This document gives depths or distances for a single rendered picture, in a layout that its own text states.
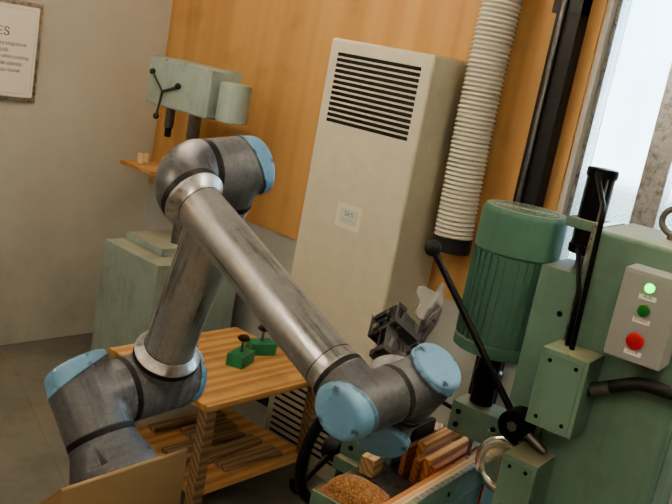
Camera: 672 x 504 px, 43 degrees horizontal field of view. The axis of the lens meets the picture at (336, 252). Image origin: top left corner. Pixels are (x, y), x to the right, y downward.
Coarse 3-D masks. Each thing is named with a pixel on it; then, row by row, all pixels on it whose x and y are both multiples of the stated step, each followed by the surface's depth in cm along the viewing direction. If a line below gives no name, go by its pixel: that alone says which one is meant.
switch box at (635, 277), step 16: (624, 272) 148; (640, 272) 146; (656, 272) 147; (624, 288) 148; (640, 288) 146; (656, 288) 145; (624, 304) 148; (656, 304) 145; (624, 320) 148; (656, 320) 145; (608, 336) 150; (624, 336) 148; (656, 336) 145; (608, 352) 150; (640, 352) 147; (656, 352) 145; (656, 368) 146
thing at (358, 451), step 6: (342, 444) 194; (348, 444) 193; (354, 444) 192; (342, 450) 194; (348, 450) 193; (354, 450) 192; (360, 450) 191; (348, 456) 194; (354, 456) 192; (360, 456) 192; (390, 462) 187
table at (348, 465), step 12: (336, 456) 193; (336, 468) 193; (348, 468) 191; (384, 468) 185; (396, 468) 186; (372, 480) 179; (384, 480) 180; (396, 480) 181; (408, 480) 182; (312, 492) 171; (396, 492) 176; (468, 492) 182; (492, 492) 194
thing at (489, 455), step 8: (488, 440) 169; (496, 440) 168; (504, 440) 167; (480, 448) 170; (488, 448) 169; (496, 448) 169; (504, 448) 168; (480, 456) 170; (488, 456) 170; (496, 456) 169; (480, 464) 171; (488, 464) 170; (496, 464) 168; (480, 472) 171; (488, 472) 170; (496, 472) 168; (488, 480) 170; (496, 480) 169; (488, 488) 170
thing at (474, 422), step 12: (468, 396) 188; (456, 408) 185; (468, 408) 183; (480, 408) 183; (492, 408) 184; (456, 420) 185; (468, 420) 183; (480, 420) 181; (492, 420) 180; (456, 432) 185; (468, 432) 183; (480, 432) 182
